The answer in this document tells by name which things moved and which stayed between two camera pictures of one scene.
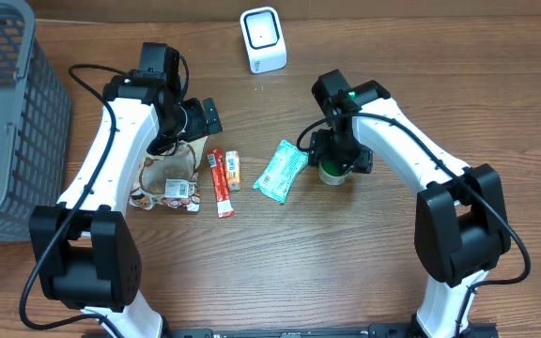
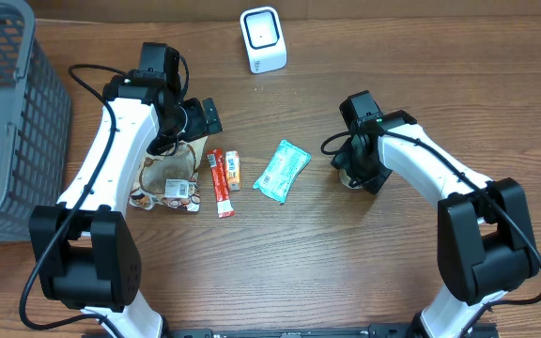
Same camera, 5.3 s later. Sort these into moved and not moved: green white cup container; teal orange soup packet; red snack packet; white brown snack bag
Moved: green white cup container
Not moved: white brown snack bag; red snack packet; teal orange soup packet
